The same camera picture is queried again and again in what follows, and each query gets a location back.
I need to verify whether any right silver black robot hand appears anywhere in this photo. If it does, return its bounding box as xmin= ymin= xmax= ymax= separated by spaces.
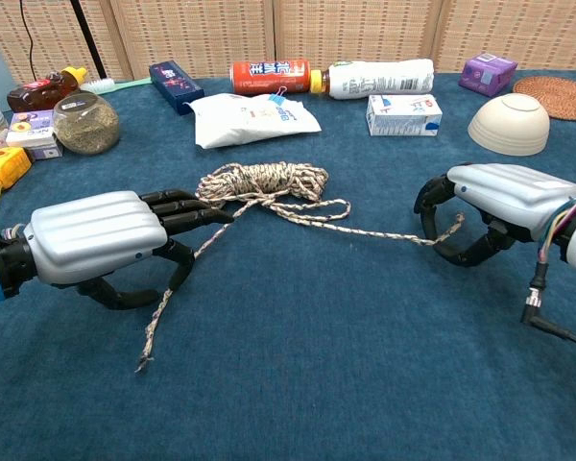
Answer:
xmin=413 ymin=162 xmax=576 ymax=268

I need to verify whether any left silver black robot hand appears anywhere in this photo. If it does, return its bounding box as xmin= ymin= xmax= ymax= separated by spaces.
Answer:
xmin=22 ymin=188 xmax=235 ymax=311

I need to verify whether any beige speckled braided rope bundle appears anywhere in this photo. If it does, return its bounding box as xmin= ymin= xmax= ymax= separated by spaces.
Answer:
xmin=133 ymin=161 xmax=466 ymax=374

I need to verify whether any beige upturned bowl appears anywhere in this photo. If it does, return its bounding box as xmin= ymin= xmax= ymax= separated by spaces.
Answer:
xmin=467 ymin=92 xmax=552 ymax=158

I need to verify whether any round brown woven coaster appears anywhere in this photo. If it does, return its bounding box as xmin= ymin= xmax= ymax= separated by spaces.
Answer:
xmin=512 ymin=75 xmax=576 ymax=122

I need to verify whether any glass jar black lid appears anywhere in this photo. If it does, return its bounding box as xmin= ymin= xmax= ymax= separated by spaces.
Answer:
xmin=52 ymin=91 xmax=122 ymax=156

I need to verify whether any purple carton box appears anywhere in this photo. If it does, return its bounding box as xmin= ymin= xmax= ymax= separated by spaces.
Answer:
xmin=458 ymin=52 xmax=519 ymax=99

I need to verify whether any small white purple box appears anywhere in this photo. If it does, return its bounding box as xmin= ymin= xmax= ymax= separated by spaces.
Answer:
xmin=5 ymin=109 xmax=64 ymax=161

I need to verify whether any white blue milk carton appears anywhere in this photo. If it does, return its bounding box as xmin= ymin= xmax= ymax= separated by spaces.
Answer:
xmin=366 ymin=93 xmax=444 ymax=137

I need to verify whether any mint green brush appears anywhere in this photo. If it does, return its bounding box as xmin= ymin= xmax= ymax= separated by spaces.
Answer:
xmin=80 ymin=76 xmax=154 ymax=95

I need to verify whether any brown syrup bottle yellow cap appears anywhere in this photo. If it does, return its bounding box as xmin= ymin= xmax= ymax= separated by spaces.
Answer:
xmin=6 ymin=66 xmax=88 ymax=114

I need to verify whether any white bottle yellow cap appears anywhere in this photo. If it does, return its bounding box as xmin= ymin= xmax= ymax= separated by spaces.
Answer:
xmin=309 ymin=58 xmax=436 ymax=101

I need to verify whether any dark blue rectangular box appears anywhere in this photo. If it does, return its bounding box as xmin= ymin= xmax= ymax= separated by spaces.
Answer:
xmin=148 ymin=60 xmax=205 ymax=116

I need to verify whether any white plastic pouch bag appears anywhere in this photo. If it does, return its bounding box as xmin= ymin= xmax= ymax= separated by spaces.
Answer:
xmin=184 ymin=92 xmax=323 ymax=150

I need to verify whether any black stand pole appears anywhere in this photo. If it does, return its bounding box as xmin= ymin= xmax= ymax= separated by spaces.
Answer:
xmin=69 ymin=0 xmax=108 ymax=81

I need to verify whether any blue felt table cover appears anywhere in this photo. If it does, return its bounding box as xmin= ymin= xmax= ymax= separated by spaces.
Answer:
xmin=0 ymin=69 xmax=576 ymax=461

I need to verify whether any orange drink can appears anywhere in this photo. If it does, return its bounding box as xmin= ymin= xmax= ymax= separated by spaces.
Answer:
xmin=228 ymin=59 xmax=312 ymax=96

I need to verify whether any bamboo folding screen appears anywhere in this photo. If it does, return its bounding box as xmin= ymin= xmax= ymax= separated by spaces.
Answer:
xmin=0 ymin=0 xmax=576 ymax=85

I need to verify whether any black wrist cable with plug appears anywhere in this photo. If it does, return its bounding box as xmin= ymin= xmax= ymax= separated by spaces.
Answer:
xmin=520 ymin=258 xmax=576 ymax=354

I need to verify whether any yellow tape measure with strap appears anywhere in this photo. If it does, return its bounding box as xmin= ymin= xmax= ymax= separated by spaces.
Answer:
xmin=0 ymin=146 xmax=33 ymax=232

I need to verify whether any thin black hanging cable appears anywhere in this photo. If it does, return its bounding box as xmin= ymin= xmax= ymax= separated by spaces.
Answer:
xmin=18 ymin=0 xmax=42 ymax=84

